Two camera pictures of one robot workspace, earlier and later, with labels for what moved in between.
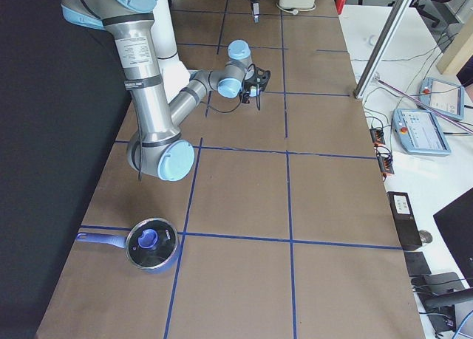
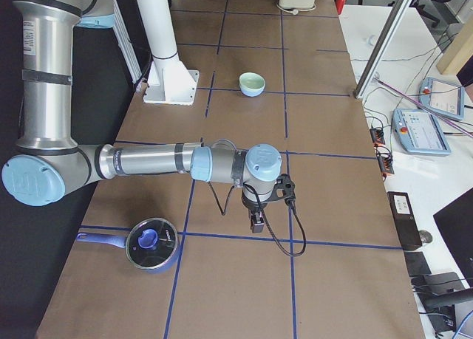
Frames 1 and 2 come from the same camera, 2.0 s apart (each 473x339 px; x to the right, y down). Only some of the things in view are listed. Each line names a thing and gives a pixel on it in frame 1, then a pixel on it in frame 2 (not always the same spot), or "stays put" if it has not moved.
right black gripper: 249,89 to 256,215
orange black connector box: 377,136 stays put
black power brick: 405,220 stays put
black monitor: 455,219 stays put
